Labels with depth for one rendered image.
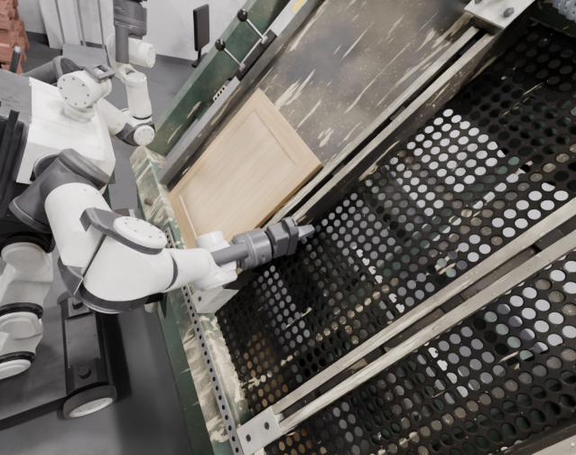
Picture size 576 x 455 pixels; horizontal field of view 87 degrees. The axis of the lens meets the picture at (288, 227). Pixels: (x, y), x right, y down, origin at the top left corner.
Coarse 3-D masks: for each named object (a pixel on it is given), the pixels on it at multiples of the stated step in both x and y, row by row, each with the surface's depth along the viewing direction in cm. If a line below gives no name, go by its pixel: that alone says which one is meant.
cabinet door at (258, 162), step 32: (256, 96) 107; (224, 128) 113; (256, 128) 104; (288, 128) 95; (224, 160) 110; (256, 160) 100; (288, 160) 92; (192, 192) 116; (224, 192) 106; (256, 192) 97; (288, 192) 89; (192, 224) 111; (224, 224) 102; (256, 224) 93
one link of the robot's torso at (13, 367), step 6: (18, 360) 119; (24, 360) 121; (0, 366) 115; (6, 366) 117; (12, 366) 118; (18, 366) 119; (24, 366) 121; (0, 372) 116; (6, 372) 118; (12, 372) 120; (18, 372) 122; (0, 378) 119
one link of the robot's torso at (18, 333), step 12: (0, 276) 106; (24, 312) 101; (0, 324) 98; (12, 324) 100; (24, 324) 103; (36, 324) 107; (0, 336) 117; (12, 336) 106; (24, 336) 107; (36, 336) 118; (0, 348) 114; (12, 348) 117; (24, 348) 120; (0, 360) 116; (12, 360) 118
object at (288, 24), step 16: (320, 0) 102; (288, 16) 104; (304, 16) 104; (288, 32) 106; (272, 48) 107; (256, 64) 109; (224, 96) 114; (240, 96) 115; (208, 112) 118; (224, 112) 117; (208, 128) 119; (192, 144) 121; (176, 160) 123; (160, 176) 127
